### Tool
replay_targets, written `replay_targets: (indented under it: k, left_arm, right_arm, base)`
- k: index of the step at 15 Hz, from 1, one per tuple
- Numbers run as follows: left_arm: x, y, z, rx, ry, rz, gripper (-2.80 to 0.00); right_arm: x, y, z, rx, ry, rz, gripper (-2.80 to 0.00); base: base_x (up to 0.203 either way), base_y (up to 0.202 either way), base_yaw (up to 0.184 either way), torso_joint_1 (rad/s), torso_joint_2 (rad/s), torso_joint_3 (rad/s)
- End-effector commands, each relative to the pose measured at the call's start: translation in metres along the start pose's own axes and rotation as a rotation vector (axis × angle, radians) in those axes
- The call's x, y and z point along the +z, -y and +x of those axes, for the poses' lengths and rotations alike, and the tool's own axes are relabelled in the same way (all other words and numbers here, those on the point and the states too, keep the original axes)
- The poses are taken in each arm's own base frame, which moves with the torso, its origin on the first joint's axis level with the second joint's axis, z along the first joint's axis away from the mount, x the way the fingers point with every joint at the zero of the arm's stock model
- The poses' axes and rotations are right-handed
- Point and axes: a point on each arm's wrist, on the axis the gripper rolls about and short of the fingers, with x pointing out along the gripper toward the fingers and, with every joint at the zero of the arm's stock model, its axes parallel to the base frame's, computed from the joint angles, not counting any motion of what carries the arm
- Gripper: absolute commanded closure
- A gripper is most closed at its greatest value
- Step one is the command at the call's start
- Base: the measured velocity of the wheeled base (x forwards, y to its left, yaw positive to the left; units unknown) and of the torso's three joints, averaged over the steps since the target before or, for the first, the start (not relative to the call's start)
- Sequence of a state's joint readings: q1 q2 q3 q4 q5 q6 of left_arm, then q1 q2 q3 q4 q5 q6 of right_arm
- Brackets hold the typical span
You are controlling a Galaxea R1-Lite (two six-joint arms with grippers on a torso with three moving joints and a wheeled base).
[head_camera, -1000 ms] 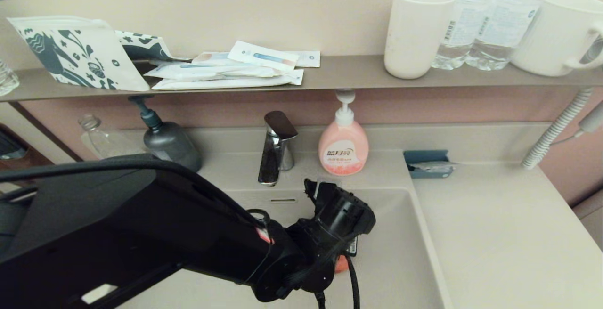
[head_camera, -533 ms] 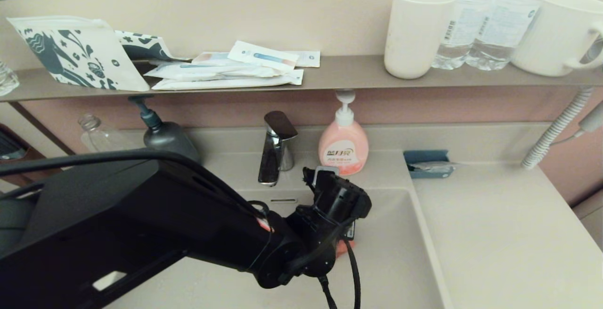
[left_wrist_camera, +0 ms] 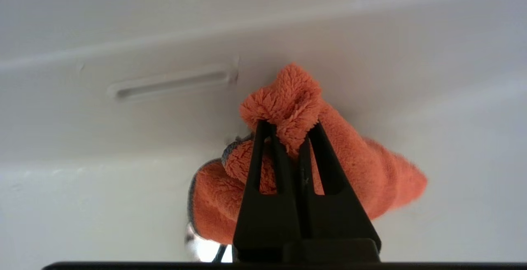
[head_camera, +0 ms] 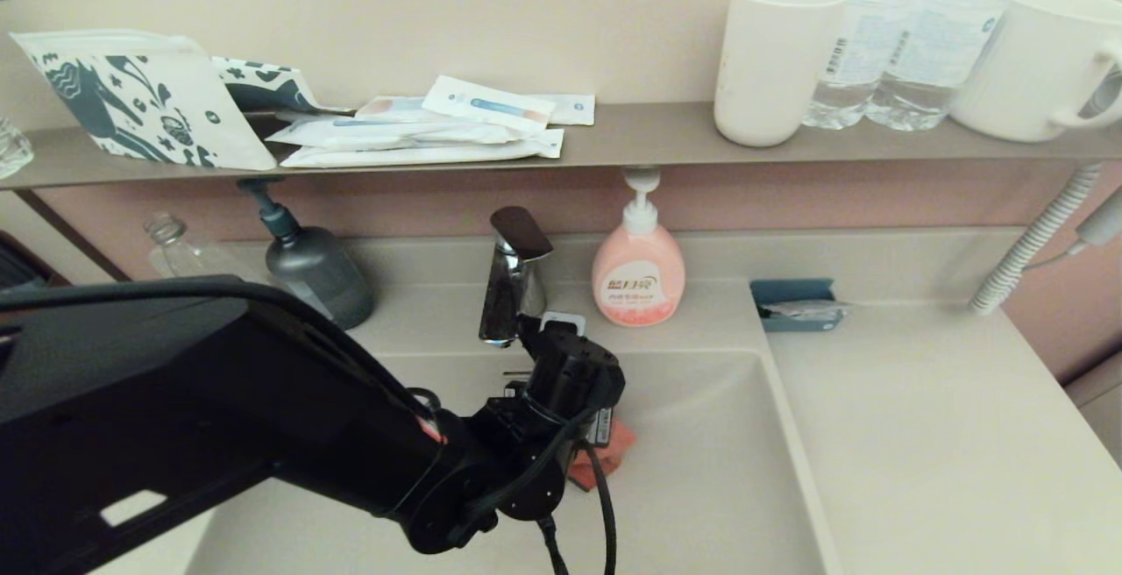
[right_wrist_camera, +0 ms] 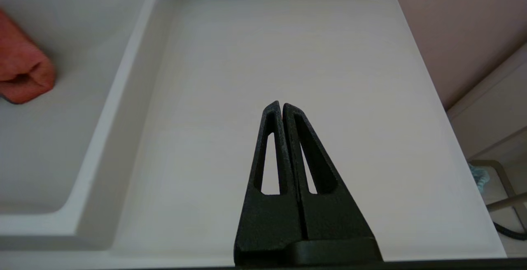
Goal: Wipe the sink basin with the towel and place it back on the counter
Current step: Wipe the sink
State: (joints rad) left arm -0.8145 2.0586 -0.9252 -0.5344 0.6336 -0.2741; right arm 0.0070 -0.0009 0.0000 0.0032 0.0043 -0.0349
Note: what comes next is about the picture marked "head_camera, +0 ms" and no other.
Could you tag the dark grey pump bottle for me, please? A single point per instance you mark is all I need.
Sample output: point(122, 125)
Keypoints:
point(317, 277)

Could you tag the silver sachet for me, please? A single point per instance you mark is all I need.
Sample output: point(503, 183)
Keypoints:
point(806, 310)

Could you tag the white sachet blue logo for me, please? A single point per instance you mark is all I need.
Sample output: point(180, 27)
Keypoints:
point(572, 109)

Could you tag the orange towel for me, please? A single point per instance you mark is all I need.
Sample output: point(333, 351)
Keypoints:
point(618, 448)

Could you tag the pink soap pump bottle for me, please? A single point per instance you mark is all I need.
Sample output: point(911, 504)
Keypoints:
point(638, 277)

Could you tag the wrapped toothbrush packet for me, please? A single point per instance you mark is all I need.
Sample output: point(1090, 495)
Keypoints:
point(384, 131)

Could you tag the black bin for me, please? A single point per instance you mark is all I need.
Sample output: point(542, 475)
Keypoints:
point(22, 264)

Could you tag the clear water bottle white label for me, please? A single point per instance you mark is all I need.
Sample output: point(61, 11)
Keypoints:
point(947, 49)
point(863, 49)

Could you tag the white sachet pink print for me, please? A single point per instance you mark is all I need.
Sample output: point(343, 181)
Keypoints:
point(392, 108)

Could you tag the empty clear plastic bottle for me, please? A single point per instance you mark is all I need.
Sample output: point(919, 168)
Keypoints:
point(175, 251)

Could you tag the beige sink basin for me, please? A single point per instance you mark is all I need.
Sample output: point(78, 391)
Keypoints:
point(701, 470)

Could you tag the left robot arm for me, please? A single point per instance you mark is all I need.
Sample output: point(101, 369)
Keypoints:
point(175, 400)

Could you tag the grey wall shelf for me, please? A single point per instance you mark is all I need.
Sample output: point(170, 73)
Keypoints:
point(649, 132)

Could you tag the white sachet blue orange stripe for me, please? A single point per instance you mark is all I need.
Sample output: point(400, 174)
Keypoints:
point(488, 104)

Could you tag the chrome sink faucet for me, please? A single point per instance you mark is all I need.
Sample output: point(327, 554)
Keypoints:
point(508, 286)

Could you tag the grey hair dryer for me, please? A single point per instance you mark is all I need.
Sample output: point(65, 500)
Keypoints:
point(1103, 223)

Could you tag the large white blue patterned pouch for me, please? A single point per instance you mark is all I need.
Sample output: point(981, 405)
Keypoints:
point(153, 93)

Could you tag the white tumbler cup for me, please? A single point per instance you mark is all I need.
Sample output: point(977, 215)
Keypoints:
point(771, 67)

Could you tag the long white plastic packet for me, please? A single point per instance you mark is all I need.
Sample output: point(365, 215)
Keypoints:
point(436, 154)

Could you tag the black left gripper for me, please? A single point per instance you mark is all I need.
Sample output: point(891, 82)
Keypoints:
point(570, 373)

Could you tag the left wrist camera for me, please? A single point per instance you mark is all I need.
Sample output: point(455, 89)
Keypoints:
point(561, 322)

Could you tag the small white blue patterned pouch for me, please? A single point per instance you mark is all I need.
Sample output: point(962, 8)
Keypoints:
point(267, 82)

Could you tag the blue soap holder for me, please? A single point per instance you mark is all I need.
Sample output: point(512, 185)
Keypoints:
point(789, 290)

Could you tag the clear drinking glass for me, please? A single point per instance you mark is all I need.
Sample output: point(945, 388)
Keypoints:
point(13, 152)

